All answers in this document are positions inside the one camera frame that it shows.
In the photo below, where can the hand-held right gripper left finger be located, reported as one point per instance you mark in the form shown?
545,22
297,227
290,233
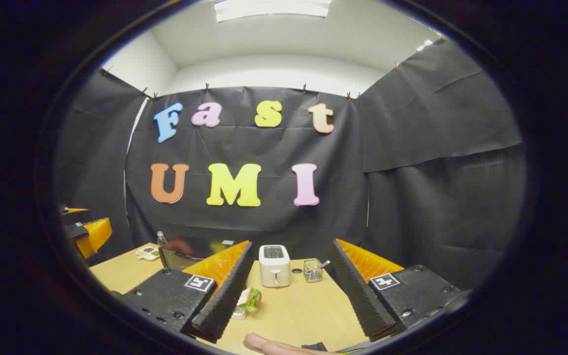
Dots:
225,296

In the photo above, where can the black backdrop cloth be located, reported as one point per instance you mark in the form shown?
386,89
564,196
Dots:
264,148

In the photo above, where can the black electric oven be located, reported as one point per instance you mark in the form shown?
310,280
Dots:
190,250

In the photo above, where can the metal spoon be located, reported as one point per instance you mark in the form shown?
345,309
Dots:
324,264

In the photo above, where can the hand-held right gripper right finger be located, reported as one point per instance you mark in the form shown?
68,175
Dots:
358,291

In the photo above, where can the clear water bottle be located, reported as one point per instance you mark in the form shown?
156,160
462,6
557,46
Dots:
161,239

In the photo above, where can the white divided snack plate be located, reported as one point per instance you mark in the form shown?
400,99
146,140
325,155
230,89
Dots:
147,253

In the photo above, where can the sandwich with lettuce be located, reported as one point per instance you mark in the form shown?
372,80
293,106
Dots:
249,298

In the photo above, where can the small white tray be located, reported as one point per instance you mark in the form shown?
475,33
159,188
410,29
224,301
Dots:
238,314

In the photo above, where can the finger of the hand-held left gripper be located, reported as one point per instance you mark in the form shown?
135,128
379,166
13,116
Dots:
74,211
94,234

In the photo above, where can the white toaster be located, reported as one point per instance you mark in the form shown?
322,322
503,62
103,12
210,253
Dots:
274,268

